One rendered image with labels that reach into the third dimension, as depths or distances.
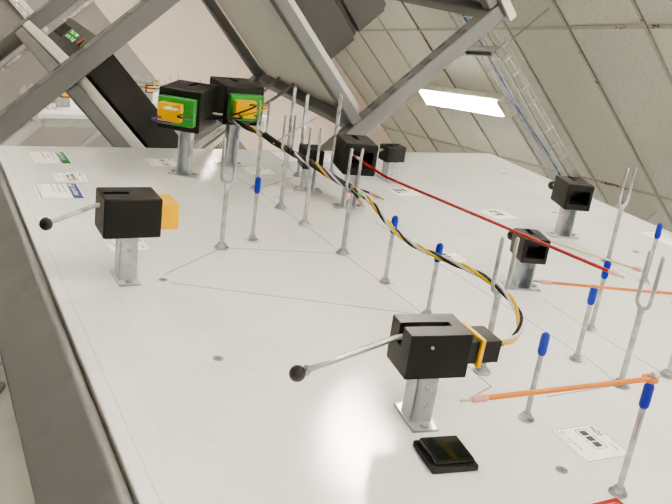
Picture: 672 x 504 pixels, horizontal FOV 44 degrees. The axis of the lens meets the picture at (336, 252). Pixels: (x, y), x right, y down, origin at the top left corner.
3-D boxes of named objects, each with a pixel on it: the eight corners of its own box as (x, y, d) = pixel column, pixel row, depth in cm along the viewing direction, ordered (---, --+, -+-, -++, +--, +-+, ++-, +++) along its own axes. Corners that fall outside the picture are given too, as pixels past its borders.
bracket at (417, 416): (393, 404, 73) (402, 354, 71) (417, 403, 74) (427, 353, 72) (413, 433, 69) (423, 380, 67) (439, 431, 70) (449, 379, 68)
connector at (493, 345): (433, 348, 71) (438, 327, 70) (481, 345, 73) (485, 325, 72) (451, 364, 68) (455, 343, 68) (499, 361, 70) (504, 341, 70)
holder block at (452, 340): (385, 356, 71) (392, 313, 69) (444, 354, 72) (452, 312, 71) (404, 380, 67) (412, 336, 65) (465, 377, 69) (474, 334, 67)
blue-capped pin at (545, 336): (514, 414, 74) (534, 328, 71) (528, 413, 75) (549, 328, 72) (522, 423, 73) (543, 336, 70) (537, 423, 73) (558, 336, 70)
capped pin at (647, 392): (604, 491, 65) (639, 370, 61) (614, 485, 66) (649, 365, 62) (621, 501, 64) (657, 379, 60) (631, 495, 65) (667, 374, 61)
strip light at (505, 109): (496, 100, 571) (504, 93, 571) (415, 89, 686) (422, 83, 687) (508, 120, 578) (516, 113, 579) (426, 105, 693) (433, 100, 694)
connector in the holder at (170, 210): (151, 218, 92) (152, 193, 91) (168, 217, 93) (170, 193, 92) (160, 230, 89) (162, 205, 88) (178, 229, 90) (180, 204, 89)
